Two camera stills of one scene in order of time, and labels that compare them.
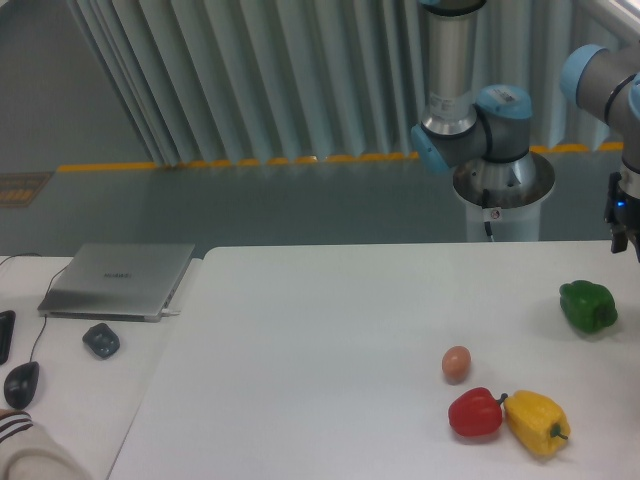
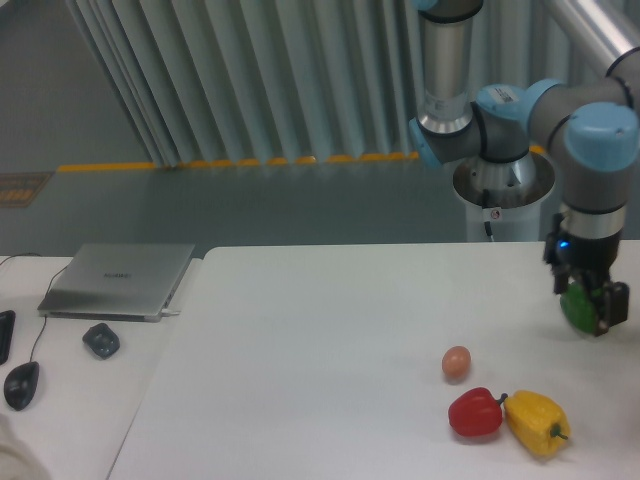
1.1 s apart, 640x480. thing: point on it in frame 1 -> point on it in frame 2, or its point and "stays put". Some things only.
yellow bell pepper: (535, 422) stays put
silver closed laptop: (129, 282) stays put
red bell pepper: (476, 412) stays put
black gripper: (623, 210) -> (566, 255)
